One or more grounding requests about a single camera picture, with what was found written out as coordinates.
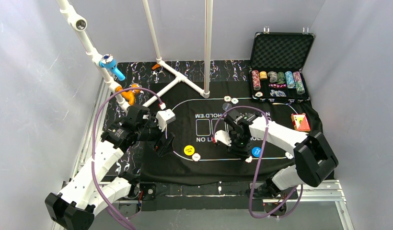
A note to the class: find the blue plastic faucet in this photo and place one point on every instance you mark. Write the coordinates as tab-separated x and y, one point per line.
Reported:
108	62

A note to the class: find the white chip edge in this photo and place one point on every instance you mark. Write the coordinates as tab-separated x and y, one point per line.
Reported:
289	156

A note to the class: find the orange plastic faucet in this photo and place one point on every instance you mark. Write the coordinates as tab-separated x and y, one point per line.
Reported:
130	96

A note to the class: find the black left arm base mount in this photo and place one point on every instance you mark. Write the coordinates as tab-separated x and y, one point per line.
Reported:
137	194

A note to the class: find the black poker table mat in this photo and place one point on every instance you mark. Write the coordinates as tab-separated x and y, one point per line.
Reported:
194	125

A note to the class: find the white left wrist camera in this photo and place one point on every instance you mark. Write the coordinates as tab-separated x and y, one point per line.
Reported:
164	117

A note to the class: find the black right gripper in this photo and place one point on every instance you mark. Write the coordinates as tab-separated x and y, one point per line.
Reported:
236	147

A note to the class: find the playing card deck box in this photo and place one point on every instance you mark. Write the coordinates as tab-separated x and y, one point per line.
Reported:
300	122

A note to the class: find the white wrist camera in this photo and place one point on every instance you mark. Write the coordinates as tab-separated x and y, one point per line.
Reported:
164	117
223	137

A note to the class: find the green poker chip stack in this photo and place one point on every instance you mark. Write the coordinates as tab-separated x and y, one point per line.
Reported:
281	78

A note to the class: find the blue small blind button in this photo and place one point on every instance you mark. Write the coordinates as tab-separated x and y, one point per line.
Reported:
256	151

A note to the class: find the yellow poker chip stack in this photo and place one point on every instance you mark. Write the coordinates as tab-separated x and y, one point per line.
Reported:
263	75

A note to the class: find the clear dealer button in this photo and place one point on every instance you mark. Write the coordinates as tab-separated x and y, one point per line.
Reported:
226	106

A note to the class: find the light blue chip stack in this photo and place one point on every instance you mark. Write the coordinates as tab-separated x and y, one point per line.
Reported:
289	79

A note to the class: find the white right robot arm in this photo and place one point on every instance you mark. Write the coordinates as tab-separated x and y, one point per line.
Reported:
314	159

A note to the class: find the black poker chip case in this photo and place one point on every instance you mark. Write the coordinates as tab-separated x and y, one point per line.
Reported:
279	52

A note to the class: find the aluminium frame rail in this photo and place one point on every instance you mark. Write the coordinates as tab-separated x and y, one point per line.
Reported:
328	191

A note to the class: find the pink poker chip stack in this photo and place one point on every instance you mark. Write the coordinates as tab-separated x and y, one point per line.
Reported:
298	83

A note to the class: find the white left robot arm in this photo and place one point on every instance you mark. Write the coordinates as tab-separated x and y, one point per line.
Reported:
75	206

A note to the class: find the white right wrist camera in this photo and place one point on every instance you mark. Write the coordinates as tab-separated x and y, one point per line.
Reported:
223	137

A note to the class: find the yellow big blind button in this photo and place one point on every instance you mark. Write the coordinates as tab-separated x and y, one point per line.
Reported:
189	150

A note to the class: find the grey poker chip stack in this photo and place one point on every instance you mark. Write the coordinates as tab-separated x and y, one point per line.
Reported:
272	76

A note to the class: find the red poker chip stack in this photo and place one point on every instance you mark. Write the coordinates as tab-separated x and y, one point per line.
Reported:
256	80

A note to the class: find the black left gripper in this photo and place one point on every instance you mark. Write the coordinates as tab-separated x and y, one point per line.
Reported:
163	139

